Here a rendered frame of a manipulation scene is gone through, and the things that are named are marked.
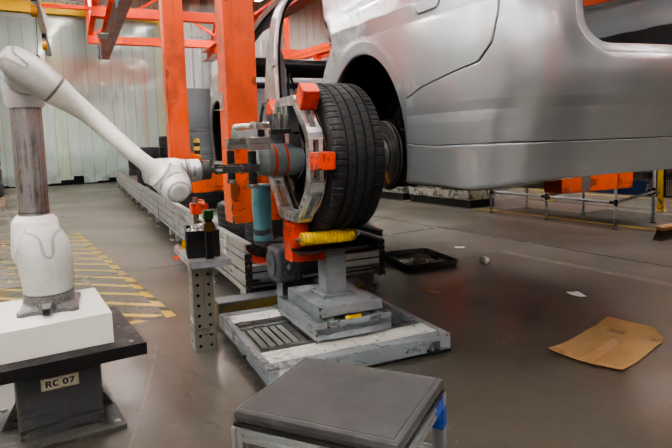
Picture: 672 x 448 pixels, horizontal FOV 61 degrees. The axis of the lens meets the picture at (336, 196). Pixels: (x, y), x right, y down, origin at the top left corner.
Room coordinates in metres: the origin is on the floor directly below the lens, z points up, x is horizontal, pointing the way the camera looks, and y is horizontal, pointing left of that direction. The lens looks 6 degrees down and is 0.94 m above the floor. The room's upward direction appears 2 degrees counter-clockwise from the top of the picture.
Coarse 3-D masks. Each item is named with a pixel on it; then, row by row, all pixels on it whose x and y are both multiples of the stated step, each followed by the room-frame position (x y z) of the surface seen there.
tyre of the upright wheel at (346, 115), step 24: (336, 96) 2.39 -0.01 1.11; (360, 96) 2.44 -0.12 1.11; (336, 120) 2.30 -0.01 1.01; (360, 120) 2.35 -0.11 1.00; (336, 144) 2.26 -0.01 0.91; (360, 144) 2.30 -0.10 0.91; (336, 168) 2.26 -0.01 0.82; (360, 168) 2.30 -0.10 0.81; (384, 168) 2.35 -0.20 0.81; (288, 192) 2.76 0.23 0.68; (336, 192) 2.28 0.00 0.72; (360, 192) 2.33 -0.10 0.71; (336, 216) 2.36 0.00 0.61; (360, 216) 2.42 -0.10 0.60
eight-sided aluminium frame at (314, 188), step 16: (288, 96) 2.47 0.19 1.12; (304, 112) 2.35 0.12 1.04; (304, 128) 2.32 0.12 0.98; (320, 128) 2.31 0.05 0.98; (320, 144) 2.29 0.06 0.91; (272, 176) 2.73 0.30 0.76; (320, 176) 2.29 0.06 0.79; (304, 192) 2.33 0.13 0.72; (320, 192) 2.31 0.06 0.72; (288, 208) 2.62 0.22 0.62; (304, 208) 2.35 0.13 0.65
